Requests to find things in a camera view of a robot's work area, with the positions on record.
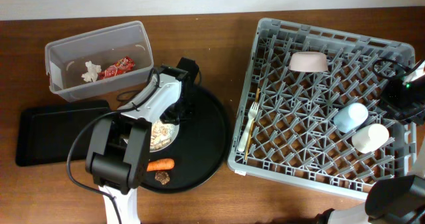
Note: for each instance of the grey dishwasher rack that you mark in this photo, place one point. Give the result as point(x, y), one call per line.
point(294, 139)

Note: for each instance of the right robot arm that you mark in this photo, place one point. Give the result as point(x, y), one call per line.
point(400, 199)

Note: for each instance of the black rectangular tray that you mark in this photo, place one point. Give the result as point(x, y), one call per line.
point(46, 133)

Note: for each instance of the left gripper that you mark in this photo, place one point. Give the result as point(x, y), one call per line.
point(192, 114)

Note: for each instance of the brown walnut shell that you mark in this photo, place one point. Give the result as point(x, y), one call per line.
point(162, 177)

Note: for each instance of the grey plate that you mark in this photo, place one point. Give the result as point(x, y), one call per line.
point(166, 137)

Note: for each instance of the red snack wrapper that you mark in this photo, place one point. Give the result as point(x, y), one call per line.
point(122, 66)

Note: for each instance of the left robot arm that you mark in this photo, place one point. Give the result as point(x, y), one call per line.
point(119, 145)

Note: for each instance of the blue cup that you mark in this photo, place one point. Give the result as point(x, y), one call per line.
point(350, 117)

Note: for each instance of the orange carrot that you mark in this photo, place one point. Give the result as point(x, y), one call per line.
point(161, 165)

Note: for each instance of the peanut shells and rice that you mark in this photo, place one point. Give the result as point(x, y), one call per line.
point(159, 134)

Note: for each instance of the black round tray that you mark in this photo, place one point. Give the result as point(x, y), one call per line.
point(198, 150)

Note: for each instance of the white tissue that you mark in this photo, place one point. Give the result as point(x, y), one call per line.
point(92, 72)

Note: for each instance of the wooden chopstick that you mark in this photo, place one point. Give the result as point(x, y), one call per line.
point(251, 128)

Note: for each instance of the white cup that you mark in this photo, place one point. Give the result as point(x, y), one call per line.
point(370, 138)

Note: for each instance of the pink bowl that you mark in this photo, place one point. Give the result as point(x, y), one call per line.
point(308, 62)

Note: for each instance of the white plastic fork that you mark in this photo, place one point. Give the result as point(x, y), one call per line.
point(251, 116)

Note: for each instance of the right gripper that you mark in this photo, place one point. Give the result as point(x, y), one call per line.
point(386, 92)

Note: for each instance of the clear plastic bin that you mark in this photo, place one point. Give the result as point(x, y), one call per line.
point(65, 60)

